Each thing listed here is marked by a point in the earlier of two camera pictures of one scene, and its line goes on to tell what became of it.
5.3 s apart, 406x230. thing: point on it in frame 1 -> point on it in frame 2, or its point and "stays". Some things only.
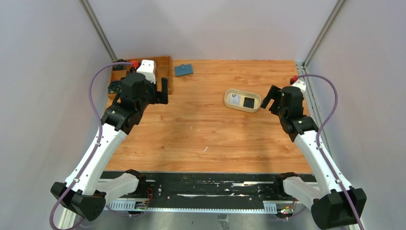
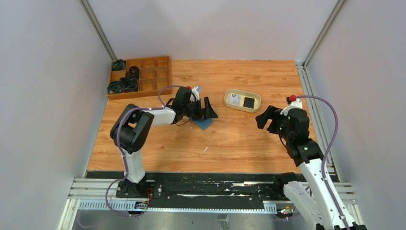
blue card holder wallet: x=183 y=69 -> x=203 y=123
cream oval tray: x=242 y=100 stays
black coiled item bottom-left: x=114 y=87 stays
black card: x=249 y=102 stays
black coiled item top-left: x=119 y=67 stays
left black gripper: x=159 y=95 -> x=199 y=109
